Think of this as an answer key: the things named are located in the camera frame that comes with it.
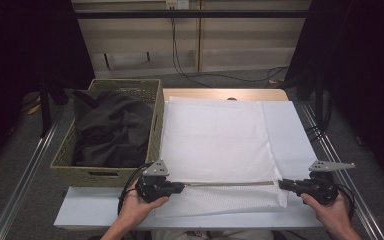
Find black metal stand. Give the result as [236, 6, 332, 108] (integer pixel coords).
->
[314, 71, 324, 128]
[39, 76, 69, 138]

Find black horizontal metal bar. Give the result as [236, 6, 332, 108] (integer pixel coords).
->
[74, 9, 311, 19]

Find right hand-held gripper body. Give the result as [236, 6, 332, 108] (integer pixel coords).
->
[294, 160, 356, 205]

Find black wall cable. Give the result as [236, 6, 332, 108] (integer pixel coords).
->
[170, 16, 289, 88]

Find dark grey garment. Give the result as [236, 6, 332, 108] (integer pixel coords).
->
[71, 89, 154, 169]

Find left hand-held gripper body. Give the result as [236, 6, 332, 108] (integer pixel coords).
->
[134, 159, 174, 204]

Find person's right hand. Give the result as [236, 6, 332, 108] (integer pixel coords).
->
[300, 192, 352, 232]

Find white mesh laundry bag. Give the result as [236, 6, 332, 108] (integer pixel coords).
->
[154, 96, 289, 219]

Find person's left hand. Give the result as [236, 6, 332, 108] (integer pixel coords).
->
[119, 181, 170, 228]

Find black curtain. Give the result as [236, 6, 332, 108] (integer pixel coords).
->
[284, 0, 384, 191]
[0, 0, 96, 178]

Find yellow floor tape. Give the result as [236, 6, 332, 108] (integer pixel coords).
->
[26, 96, 43, 116]

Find green woven basket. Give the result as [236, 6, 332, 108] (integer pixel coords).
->
[49, 78, 165, 189]

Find black floor cables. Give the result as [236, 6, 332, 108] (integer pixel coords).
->
[304, 99, 331, 143]

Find white table cover sheet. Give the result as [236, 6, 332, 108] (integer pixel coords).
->
[53, 99, 326, 231]

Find right hand-held gripper cable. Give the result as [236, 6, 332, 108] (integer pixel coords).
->
[333, 183, 356, 221]

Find metal floor rail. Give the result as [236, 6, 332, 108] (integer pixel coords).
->
[0, 109, 64, 240]
[299, 103, 384, 240]

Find white wall outlet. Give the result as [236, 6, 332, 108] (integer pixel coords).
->
[165, 0, 190, 10]

